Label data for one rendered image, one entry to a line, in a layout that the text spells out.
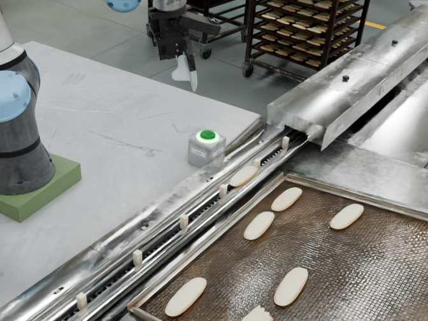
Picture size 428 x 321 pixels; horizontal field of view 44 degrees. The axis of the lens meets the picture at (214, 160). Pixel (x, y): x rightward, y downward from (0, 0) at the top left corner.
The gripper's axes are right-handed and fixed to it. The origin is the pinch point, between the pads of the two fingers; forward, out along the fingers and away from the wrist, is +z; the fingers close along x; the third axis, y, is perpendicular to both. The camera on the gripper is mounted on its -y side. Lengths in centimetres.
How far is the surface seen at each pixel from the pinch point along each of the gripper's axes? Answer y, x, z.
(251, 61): -84, -177, 123
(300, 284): 0, 67, 0
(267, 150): -14.6, 17.3, 16.5
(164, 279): 21, 56, 2
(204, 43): -62, -215, 124
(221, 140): -2.7, 16.0, 9.9
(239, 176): -3.1, 27.1, 12.3
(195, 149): 4.0, 15.3, 11.1
